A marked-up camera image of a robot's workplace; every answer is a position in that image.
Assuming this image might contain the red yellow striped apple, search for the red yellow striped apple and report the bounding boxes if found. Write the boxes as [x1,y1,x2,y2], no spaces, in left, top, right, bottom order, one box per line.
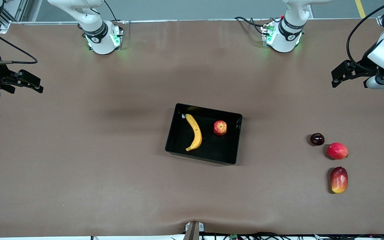
[213,120,228,136]

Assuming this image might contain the black plastic box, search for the black plastic box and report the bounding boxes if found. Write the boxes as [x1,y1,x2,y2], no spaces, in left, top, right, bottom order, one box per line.
[165,103,243,165]

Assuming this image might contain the yellow banana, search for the yellow banana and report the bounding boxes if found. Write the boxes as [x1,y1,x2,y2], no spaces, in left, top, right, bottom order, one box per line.
[185,114,203,152]

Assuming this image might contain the dark purple plum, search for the dark purple plum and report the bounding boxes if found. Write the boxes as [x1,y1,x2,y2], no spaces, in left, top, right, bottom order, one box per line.
[310,133,325,146]

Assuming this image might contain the round red peach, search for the round red peach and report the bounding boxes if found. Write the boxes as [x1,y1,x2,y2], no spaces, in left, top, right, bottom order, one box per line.
[327,142,349,160]

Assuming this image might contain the red yellow mango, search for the red yellow mango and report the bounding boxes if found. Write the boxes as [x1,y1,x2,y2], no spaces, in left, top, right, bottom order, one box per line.
[330,166,349,194]

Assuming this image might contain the table cover mat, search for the table cover mat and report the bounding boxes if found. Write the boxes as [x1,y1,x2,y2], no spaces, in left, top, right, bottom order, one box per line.
[0,18,384,236]

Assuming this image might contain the black cable with brass plug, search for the black cable with brass plug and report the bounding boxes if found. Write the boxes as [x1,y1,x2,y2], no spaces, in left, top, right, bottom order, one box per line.
[0,20,38,64]

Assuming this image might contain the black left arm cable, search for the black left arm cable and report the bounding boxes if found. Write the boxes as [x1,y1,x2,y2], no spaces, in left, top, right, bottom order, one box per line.
[346,0,384,73]

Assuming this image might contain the black base cable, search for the black base cable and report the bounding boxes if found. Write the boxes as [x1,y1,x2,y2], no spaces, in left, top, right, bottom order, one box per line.
[235,16,267,35]
[103,0,119,22]

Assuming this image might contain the grey metal camera bracket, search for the grey metal camera bracket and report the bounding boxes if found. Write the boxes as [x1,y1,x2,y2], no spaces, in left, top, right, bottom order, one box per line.
[183,221,205,240]

